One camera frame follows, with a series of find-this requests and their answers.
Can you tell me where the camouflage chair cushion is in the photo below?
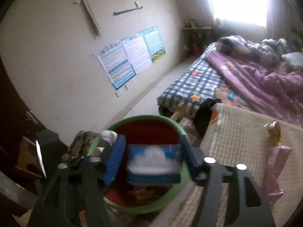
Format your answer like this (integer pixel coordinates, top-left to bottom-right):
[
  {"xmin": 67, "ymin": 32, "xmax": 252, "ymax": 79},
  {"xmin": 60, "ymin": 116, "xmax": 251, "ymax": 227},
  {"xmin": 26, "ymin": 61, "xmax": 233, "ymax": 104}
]
[{"xmin": 61, "ymin": 131, "xmax": 99, "ymax": 163}]

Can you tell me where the wall socket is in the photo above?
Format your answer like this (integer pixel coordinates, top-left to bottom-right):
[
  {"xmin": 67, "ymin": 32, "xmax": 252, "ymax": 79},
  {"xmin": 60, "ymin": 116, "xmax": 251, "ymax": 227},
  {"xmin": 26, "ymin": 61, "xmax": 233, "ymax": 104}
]
[{"xmin": 115, "ymin": 90, "xmax": 123, "ymax": 97}]

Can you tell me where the blue plaid bed sheet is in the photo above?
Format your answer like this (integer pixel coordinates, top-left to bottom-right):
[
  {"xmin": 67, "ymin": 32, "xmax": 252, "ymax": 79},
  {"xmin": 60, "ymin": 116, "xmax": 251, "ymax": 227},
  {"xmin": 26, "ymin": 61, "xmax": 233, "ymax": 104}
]
[{"xmin": 157, "ymin": 43, "xmax": 223, "ymax": 118}]

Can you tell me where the white pillow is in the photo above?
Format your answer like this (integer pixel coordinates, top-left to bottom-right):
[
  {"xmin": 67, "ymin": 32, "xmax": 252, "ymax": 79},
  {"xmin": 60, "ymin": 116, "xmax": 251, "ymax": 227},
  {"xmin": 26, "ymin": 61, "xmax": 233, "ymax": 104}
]
[{"xmin": 281, "ymin": 52, "xmax": 303, "ymax": 68}]

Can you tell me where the plaid grey blanket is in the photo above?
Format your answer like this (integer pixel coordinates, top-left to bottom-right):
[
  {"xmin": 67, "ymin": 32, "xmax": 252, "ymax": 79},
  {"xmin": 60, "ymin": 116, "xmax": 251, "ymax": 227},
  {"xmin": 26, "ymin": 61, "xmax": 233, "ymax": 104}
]
[{"xmin": 216, "ymin": 35, "xmax": 293, "ymax": 67}]

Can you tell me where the pink torn cardboard piece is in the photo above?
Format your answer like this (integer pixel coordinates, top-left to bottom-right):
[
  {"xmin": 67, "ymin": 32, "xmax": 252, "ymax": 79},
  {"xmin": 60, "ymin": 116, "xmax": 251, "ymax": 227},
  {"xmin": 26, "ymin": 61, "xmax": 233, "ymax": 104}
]
[{"xmin": 261, "ymin": 145, "xmax": 292, "ymax": 204}]

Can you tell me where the blue white tissue box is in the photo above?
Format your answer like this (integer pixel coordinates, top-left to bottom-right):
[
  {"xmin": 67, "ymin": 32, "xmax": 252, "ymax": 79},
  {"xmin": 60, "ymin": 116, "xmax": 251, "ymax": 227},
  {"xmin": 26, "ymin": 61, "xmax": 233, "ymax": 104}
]
[{"xmin": 126, "ymin": 144, "xmax": 182, "ymax": 186}]

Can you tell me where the hanging wall bracket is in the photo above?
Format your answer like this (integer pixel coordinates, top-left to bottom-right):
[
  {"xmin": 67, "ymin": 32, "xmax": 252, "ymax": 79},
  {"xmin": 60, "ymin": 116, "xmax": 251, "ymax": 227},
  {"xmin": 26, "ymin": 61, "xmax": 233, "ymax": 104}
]
[{"xmin": 74, "ymin": 0, "xmax": 101, "ymax": 36}]

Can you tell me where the left blue chart poster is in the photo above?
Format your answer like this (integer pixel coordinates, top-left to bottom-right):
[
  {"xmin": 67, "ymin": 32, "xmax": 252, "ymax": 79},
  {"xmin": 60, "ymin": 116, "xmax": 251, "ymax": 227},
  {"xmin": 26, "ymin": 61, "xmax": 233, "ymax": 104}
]
[{"xmin": 97, "ymin": 40, "xmax": 136, "ymax": 90}]

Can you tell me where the wall shelf bracket horizontal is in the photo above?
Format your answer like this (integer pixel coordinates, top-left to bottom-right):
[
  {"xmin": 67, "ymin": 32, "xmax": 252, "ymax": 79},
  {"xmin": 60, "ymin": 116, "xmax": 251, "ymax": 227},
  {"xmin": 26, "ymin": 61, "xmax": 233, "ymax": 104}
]
[{"xmin": 112, "ymin": 1, "xmax": 143, "ymax": 16}]

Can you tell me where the right green chart poster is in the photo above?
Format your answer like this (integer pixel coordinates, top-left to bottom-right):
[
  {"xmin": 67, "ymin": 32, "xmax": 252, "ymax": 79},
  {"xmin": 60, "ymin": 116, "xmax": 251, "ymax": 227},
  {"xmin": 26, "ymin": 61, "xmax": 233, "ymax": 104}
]
[{"xmin": 141, "ymin": 26, "xmax": 166, "ymax": 63}]

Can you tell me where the cluttered side table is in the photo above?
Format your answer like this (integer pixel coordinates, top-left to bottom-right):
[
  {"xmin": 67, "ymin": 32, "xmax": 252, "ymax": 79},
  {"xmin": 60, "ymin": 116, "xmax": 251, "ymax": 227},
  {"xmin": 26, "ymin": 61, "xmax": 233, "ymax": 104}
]
[{"xmin": 181, "ymin": 19, "xmax": 212, "ymax": 58}]

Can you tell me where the green red trash bin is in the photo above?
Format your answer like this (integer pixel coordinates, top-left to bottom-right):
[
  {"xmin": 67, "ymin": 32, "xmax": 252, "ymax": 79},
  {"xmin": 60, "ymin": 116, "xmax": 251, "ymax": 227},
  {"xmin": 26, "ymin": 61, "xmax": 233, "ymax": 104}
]
[{"xmin": 88, "ymin": 115, "xmax": 189, "ymax": 214}]

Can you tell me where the middle white chart poster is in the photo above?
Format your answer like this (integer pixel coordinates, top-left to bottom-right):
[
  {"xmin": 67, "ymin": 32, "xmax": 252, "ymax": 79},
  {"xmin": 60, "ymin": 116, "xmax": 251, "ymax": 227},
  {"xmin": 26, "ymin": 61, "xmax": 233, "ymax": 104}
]
[{"xmin": 121, "ymin": 32, "xmax": 152, "ymax": 74}]

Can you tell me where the purple quilt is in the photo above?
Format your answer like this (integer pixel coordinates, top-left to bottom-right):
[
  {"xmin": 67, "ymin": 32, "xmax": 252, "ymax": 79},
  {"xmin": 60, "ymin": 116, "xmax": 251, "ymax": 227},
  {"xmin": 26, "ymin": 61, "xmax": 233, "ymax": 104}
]
[{"xmin": 206, "ymin": 50, "xmax": 302, "ymax": 127}]

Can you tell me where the yellow snack wrapper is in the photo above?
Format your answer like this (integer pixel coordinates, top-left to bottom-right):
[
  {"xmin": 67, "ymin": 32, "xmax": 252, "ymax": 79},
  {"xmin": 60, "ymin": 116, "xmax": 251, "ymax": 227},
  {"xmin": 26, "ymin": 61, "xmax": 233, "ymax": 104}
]
[{"xmin": 264, "ymin": 120, "xmax": 282, "ymax": 145}]

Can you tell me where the beige checkered mat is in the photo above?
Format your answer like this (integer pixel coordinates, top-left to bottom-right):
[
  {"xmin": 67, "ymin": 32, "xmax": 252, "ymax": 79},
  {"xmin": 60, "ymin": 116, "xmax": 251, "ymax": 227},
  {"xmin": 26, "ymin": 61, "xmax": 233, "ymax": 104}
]
[{"xmin": 179, "ymin": 103, "xmax": 302, "ymax": 226}]

